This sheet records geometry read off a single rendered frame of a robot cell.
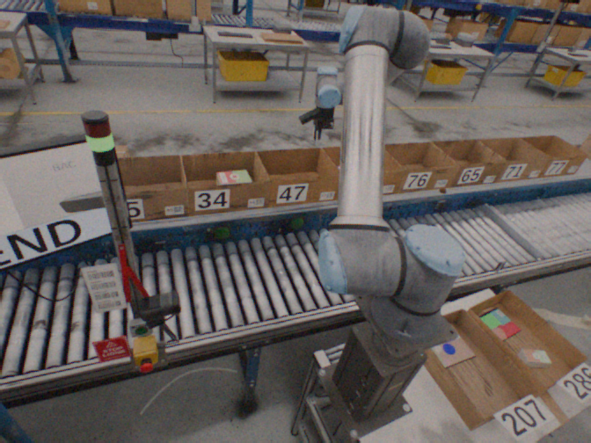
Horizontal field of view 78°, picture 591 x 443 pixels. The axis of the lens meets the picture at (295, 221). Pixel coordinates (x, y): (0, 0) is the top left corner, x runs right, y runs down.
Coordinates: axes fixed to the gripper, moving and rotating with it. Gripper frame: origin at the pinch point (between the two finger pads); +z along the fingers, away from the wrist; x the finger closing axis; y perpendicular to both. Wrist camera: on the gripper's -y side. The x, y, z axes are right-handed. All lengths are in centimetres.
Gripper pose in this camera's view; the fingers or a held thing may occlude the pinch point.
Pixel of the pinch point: (315, 141)
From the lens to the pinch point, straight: 187.5
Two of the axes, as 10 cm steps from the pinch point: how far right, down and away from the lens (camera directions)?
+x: -2.1, -7.0, 6.9
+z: -0.5, 7.1, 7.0
